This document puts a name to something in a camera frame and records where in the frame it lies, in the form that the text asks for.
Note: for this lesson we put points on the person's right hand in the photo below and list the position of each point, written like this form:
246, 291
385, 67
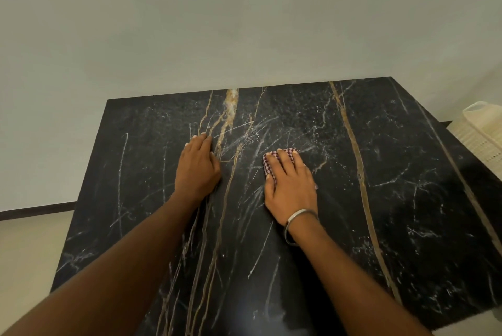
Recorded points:
292, 194

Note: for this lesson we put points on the person's left hand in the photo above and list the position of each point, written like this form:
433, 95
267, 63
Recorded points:
196, 175

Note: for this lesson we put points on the person's right little finger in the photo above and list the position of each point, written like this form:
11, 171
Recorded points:
312, 182

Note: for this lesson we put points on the person's right middle finger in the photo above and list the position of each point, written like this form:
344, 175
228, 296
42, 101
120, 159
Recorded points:
287, 163

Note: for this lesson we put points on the person's left little finger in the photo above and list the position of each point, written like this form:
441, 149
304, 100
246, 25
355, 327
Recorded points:
186, 153

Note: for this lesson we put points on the person's left thumb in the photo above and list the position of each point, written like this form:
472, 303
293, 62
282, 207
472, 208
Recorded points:
218, 175

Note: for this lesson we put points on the person's left middle finger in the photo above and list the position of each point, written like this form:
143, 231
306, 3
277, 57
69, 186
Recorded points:
203, 147

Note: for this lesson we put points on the person's right thumb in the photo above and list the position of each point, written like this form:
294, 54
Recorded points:
269, 188

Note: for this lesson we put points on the red white checkered cloth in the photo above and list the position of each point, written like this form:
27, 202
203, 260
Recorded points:
275, 157

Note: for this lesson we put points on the person's right forearm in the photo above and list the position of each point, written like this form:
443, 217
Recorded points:
353, 281

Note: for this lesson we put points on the person's left forearm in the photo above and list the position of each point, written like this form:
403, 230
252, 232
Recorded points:
117, 269

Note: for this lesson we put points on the cream plastic lattice basket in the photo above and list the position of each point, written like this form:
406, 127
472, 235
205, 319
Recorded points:
482, 131

